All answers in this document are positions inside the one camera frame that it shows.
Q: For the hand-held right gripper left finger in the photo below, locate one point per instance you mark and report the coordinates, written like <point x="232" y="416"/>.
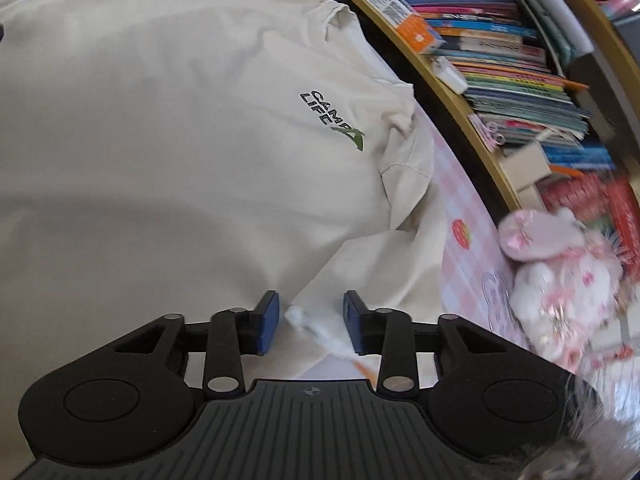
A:
<point x="267" y="322"/>

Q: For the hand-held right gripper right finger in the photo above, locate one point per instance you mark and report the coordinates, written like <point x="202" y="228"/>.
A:
<point x="352" y="322"/>

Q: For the cream printed t-shirt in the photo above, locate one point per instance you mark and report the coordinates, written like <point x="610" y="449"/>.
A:
<point x="175" y="160"/>

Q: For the pink white plush bunny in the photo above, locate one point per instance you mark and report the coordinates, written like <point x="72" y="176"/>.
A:
<point x="555" y="285"/>

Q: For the small beige box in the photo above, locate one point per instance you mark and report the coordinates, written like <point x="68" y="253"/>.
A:
<point x="530" y="191"/>

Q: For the beige pen holder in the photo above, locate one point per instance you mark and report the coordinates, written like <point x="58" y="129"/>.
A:
<point x="522" y="162"/>

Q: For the wooden bookshelf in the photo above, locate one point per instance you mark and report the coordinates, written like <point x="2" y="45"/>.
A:
<point x="450" y="110"/>

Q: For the white power adapter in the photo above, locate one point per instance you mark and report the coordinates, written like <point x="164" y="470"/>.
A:
<point x="450" y="75"/>

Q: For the flat white orange box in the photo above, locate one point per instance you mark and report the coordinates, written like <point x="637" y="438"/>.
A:
<point x="400" y="15"/>

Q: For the row of colourful books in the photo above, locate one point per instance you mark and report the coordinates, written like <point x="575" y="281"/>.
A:
<point x="500" y="35"/>

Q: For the white tablet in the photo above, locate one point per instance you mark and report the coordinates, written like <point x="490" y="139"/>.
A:
<point x="545" y="5"/>

